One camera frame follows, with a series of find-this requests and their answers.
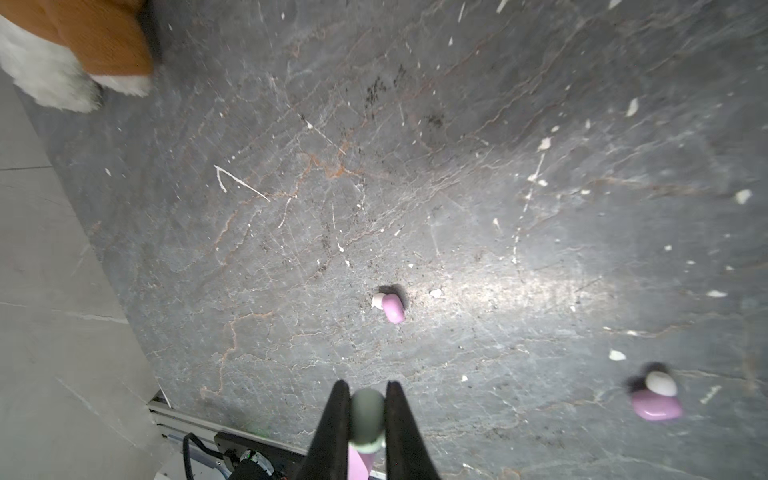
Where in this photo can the purple earbud left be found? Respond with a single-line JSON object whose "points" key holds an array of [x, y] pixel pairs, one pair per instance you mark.
{"points": [[391, 305]]}

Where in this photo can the white plush dog brown shirt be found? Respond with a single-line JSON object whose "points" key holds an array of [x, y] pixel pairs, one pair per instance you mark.
{"points": [[63, 53]]}

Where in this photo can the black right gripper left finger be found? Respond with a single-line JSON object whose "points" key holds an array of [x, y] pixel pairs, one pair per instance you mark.
{"points": [[327, 456]]}

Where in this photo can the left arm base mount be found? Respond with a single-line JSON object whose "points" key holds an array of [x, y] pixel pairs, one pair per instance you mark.
{"points": [[250, 458]]}

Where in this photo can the mint green earbud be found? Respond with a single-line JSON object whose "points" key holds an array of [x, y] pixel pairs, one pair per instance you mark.
{"points": [[367, 421]]}

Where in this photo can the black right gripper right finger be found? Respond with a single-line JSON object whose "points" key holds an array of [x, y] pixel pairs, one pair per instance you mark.
{"points": [[407, 457]]}

